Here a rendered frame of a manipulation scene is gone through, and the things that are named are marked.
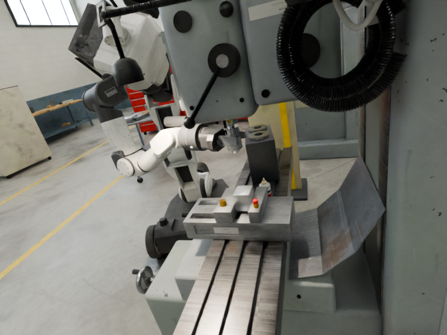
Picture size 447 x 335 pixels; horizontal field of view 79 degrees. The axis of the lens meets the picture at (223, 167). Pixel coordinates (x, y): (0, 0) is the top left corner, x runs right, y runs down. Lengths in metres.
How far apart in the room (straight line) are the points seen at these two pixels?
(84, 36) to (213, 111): 0.70
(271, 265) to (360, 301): 0.31
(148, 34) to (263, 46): 0.62
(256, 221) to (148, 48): 0.75
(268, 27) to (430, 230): 0.52
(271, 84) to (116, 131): 0.67
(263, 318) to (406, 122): 0.50
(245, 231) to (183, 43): 0.56
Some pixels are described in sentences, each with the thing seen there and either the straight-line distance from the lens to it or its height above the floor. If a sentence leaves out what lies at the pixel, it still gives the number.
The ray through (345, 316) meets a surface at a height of 0.70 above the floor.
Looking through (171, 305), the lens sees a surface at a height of 0.68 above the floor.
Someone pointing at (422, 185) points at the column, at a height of 1.18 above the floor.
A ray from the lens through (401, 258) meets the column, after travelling 0.73.
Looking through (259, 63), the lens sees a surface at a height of 1.43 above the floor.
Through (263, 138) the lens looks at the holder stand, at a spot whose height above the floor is 1.11.
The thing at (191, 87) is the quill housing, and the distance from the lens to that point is 0.70.
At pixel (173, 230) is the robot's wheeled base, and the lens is 1.63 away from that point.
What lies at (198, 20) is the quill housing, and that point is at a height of 1.54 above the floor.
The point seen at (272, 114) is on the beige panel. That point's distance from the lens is 2.57.
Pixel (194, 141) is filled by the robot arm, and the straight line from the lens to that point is 0.84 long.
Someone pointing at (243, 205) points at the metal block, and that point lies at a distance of 0.87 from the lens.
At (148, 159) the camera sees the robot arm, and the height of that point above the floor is 1.17.
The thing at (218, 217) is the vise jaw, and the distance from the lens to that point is 0.87.
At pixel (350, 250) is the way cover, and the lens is 0.81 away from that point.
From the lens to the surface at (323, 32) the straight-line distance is 0.62.
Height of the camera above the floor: 1.49
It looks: 24 degrees down
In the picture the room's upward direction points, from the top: 13 degrees counter-clockwise
